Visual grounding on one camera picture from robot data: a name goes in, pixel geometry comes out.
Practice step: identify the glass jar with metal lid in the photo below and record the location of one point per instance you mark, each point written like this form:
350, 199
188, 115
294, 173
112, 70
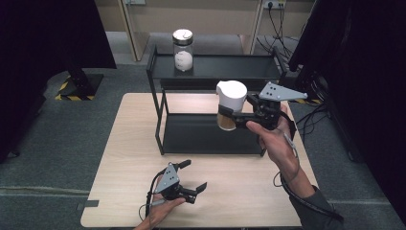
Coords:
183, 51

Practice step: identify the black stand base striped tape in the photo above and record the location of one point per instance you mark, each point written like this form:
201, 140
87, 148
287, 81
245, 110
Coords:
308, 84
81, 84

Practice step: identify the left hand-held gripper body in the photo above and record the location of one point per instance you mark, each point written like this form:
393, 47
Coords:
168, 180

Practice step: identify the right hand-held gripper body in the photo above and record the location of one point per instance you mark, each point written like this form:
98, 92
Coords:
268, 111

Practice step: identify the white cup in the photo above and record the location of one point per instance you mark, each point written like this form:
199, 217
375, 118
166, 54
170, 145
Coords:
231, 94

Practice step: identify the white power socket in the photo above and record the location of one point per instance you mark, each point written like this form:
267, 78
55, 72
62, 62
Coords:
274, 4

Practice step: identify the black metal two-tier rack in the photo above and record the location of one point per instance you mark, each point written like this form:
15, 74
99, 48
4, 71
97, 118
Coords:
207, 140

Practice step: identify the grey floor strip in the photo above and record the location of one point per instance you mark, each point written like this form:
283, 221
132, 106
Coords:
41, 191

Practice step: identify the person's right hand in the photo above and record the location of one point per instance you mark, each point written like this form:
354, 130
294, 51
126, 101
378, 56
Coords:
279, 147

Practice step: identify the grey tape piece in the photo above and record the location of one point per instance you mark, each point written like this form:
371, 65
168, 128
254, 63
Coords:
87, 204

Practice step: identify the person's left hand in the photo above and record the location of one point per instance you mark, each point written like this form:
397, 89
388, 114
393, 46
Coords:
159, 212

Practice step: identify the black curtain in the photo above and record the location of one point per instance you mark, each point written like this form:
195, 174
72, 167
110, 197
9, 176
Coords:
367, 80
38, 48

